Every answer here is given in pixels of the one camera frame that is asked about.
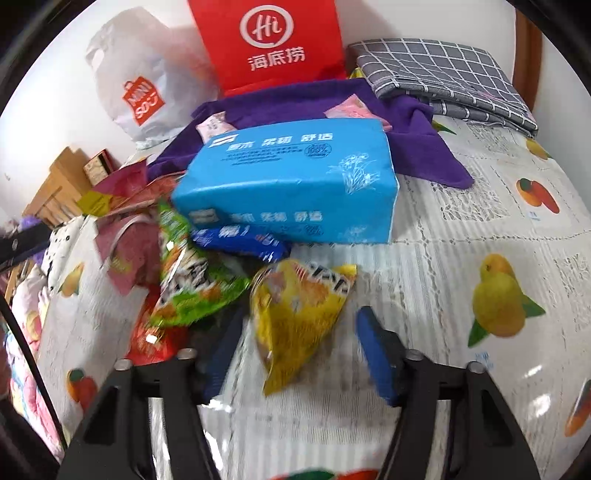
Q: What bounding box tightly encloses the red shopping bag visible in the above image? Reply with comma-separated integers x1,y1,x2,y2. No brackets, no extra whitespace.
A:
187,0,347,95

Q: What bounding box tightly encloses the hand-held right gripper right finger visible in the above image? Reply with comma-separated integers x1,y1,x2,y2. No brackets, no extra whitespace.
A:
355,305,541,480

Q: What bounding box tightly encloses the yellow snack packet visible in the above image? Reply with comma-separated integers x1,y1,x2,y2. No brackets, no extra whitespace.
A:
249,258,358,397

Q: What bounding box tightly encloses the purple towel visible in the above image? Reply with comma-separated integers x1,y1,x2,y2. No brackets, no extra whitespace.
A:
147,78,475,189

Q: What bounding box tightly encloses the white plastic bag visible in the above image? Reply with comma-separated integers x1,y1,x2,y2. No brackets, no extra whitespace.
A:
85,11,220,148

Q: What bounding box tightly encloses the blue snack packet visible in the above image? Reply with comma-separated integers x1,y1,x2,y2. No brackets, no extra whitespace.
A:
190,224,293,265

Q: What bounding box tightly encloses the maroon snack packet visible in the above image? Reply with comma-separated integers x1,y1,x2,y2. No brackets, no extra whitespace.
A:
95,212,162,296

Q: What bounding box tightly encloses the small patterned box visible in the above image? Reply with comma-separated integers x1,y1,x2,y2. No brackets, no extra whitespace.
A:
83,148,123,188

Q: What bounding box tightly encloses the grey checked folded cloth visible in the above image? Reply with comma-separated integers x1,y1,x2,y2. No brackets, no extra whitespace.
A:
346,38,540,138

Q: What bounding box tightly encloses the brown wooden headboard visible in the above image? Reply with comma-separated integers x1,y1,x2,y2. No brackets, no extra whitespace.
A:
512,9,543,112

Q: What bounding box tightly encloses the blue tissue pack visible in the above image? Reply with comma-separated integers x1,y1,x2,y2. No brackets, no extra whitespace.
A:
171,117,400,245

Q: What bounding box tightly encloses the colourful floral blanket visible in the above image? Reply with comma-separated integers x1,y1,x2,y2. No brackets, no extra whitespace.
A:
0,258,65,457

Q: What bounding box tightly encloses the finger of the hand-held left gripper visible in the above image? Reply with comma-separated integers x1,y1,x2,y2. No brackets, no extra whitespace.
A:
0,226,52,269

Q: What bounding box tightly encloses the fruit printed white sheet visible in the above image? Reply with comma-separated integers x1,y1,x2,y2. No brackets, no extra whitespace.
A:
34,115,591,480

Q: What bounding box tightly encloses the green snack packet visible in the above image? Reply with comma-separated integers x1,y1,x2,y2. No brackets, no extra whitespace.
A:
148,200,252,328

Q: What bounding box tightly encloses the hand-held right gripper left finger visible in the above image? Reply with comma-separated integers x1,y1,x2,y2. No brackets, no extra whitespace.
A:
58,309,247,480

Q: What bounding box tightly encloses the red snack packet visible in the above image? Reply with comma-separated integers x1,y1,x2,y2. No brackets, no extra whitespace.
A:
124,291,190,367

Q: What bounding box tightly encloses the dark pink snack packet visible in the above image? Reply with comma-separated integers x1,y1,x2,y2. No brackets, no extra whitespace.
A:
90,161,148,199

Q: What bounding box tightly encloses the wooden cabinet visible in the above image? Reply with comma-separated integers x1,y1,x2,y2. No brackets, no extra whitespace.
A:
22,147,93,227

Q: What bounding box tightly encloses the yellow-green snack packet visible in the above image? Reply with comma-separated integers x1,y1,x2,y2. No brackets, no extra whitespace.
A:
76,190,121,217

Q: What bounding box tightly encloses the white black-spotted cloth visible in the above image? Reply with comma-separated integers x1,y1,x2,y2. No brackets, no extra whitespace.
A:
39,215,100,296

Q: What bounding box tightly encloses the orange snack packet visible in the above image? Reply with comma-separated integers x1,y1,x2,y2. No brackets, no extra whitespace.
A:
111,175,183,217

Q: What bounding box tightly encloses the small pink snack packet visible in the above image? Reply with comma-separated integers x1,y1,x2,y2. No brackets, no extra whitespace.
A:
195,111,232,143

